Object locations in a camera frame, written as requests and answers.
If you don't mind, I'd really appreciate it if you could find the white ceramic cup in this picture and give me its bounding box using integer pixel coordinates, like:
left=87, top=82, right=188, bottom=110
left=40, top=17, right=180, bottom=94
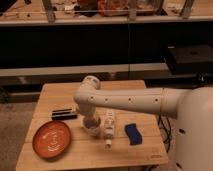
left=82, top=120, right=101, bottom=137

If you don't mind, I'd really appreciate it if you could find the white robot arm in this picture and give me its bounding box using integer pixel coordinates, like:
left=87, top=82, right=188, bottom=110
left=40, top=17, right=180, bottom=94
left=74, top=76, right=213, bottom=171

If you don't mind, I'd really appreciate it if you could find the orange ceramic plate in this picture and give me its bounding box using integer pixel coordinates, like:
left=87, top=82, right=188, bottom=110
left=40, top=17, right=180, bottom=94
left=32, top=121, right=71, bottom=159

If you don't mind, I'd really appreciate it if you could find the white tube bottle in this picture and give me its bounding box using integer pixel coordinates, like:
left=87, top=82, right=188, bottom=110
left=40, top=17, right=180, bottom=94
left=104, top=110, right=115, bottom=148

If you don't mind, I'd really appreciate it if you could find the blue sponge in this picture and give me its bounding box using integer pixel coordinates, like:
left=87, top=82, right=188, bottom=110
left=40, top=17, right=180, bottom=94
left=125, top=123, right=142, bottom=145

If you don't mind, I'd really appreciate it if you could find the long metal shelf rack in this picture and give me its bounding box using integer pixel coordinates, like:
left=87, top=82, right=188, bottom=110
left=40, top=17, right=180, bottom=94
left=0, top=0, right=213, bottom=77

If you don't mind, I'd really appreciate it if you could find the black box on shelf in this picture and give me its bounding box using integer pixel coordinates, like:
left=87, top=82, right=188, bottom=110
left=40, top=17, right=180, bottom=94
left=164, top=45, right=213, bottom=74

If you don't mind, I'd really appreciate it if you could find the black floor cable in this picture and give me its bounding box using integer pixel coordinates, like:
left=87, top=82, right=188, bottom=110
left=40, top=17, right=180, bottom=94
left=157, top=114, right=174, bottom=154

